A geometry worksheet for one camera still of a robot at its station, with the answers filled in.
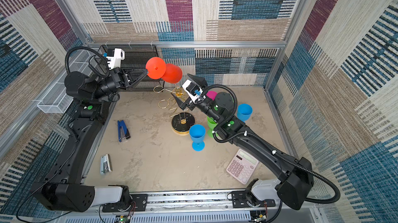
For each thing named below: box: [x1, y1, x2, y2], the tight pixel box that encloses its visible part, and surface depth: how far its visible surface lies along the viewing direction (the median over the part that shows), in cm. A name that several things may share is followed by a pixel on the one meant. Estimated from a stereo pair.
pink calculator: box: [225, 148, 260, 185], surface depth 84 cm
